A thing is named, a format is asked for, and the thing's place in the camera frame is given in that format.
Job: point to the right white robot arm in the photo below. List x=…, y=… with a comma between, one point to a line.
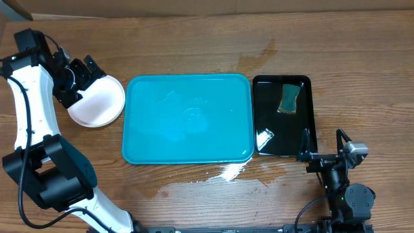
x=349, y=204

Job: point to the white plate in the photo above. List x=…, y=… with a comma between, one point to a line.
x=101, y=103

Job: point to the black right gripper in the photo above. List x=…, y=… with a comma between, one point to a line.
x=320, y=162

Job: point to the teal plastic tray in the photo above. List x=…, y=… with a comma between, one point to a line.
x=188, y=119

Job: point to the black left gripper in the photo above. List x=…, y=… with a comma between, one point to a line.
x=66, y=98

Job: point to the black water tray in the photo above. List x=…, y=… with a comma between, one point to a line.
x=280, y=134

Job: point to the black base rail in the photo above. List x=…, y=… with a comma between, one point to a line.
x=288, y=228

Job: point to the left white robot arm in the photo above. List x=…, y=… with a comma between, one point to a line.
x=55, y=179

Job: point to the green yellow sponge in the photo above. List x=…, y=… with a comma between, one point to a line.
x=288, y=99

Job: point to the cardboard backdrop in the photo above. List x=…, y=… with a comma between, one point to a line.
x=147, y=8

